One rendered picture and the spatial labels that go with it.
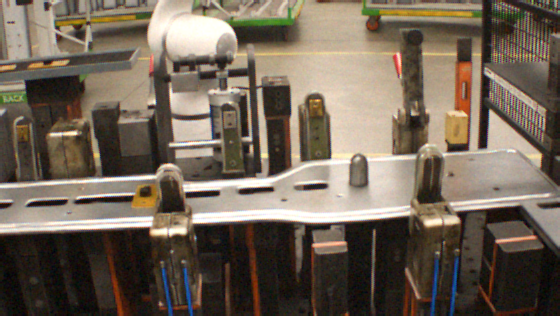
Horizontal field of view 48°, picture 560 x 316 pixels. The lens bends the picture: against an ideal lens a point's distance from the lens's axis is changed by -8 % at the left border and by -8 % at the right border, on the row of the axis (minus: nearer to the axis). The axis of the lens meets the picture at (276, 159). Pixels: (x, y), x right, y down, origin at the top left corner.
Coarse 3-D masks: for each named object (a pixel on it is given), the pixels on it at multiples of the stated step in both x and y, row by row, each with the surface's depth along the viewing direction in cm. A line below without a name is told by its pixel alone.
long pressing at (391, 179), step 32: (320, 160) 117; (384, 160) 116; (448, 160) 115; (480, 160) 114; (512, 160) 113; (0, 192) 111; (32, 192) 110; (64, 192) 110; (96, 192) 109; (128, 192) 109; (224, 192) 107; (288, 192) 106; (320, 192) 105; (352, 192) 105; (384, 192) 104; (448, 192) 102; (480, 192) 102; (512, 192) 101; (544, 192) 100; (0, 224) 99; (32, 224) 99; (64, 224) 99; (96, 224) 99; (128, 224) 98; (224, 224) 99; (320, 224) 97
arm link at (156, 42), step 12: (168, 0) 149; (180, 0) 150; (192, 0) 154; (156, 12) 151; (168, 12) 151; (180, 12) 153; (156, 24) 152; (168, 24) 151; (156, 36) 152; (156, 48) 154; (168, 60) 155
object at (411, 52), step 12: (408, 36) 113; (420, 36) 113; (408, 48) 117; (420, 48) 116; (408, 60) 117; (420, 60) 116; (408, 72) 117; (420, 72) 117; (408, 84) 117; (420, 84) 117; (408, 96) 118; (420, 96) 118; (408, 108) 118; (420, 108) 118; (408, 120) 118; (420, 120) 119
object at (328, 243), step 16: (320, 240) 93; (336, 240) 92; (320, 256) 89; (336, 256) 89; (320, 272) 90; (336, 272) 90; (320, 288) 91; (336, 288) 91; (320, 304) 92; (336, 304) 92
